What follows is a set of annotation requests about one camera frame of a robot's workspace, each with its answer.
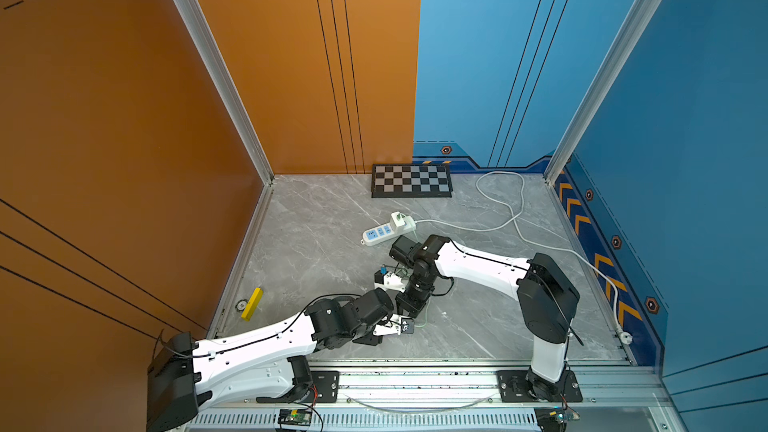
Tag white blue power strip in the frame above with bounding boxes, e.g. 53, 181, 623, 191
361, 223, 396, 246

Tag white usb charger adapter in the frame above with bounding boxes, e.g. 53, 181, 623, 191
390, 212, 416, 235

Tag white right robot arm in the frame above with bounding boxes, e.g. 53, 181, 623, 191
374, 235, 581, 403

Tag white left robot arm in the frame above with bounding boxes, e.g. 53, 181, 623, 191
146, 288, 402, 431

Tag green circuit board left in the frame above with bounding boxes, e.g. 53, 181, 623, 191
276, 408, 313, 431

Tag green circuit board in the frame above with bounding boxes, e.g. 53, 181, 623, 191
534, 407, 581, 432
276, 408, 313, 431

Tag black grey checkerboard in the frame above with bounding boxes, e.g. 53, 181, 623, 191
371, 163, 453, 198

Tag green circuit board right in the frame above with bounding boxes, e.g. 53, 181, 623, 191
534, 407, 581, 432

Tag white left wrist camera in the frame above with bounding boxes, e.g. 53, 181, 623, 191
377, 318, 415, 335

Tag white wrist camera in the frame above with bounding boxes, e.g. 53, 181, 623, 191
377, 318, 415, 335
374, 265, 409, 292

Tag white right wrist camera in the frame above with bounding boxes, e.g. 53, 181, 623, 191
374, 265, 409, 292

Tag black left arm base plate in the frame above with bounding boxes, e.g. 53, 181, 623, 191
301, 370, 340, 405

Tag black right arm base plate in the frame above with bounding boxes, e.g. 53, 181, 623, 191
496, 368, 583, 404

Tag aluminium front rail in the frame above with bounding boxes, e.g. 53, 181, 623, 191
182, 361, 686, 431

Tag white power strip cord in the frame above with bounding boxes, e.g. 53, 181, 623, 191
413, 170, 625, 334

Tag aluminium corner post left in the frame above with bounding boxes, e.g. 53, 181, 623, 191
172, 0, 274, 186

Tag aluminium corner post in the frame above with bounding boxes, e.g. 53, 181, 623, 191
172, 0, 274, 186
543, 0, 663, 186

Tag aluminium corner post right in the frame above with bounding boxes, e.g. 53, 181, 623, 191
543, 0, 663, 186

